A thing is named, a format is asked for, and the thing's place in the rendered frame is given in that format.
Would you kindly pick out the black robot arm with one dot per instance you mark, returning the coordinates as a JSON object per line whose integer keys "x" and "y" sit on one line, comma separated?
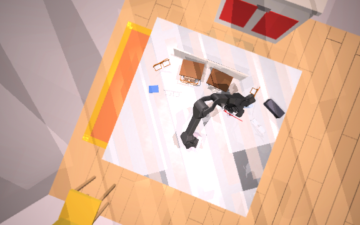
{"x": 201, "y": 110}

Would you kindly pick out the blue flat slab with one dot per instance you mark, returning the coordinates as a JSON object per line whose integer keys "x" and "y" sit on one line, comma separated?
{"x": 153, "y": 89}

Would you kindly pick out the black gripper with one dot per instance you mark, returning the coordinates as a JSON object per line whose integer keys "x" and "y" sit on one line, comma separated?
{"x": 228, "y": 107}

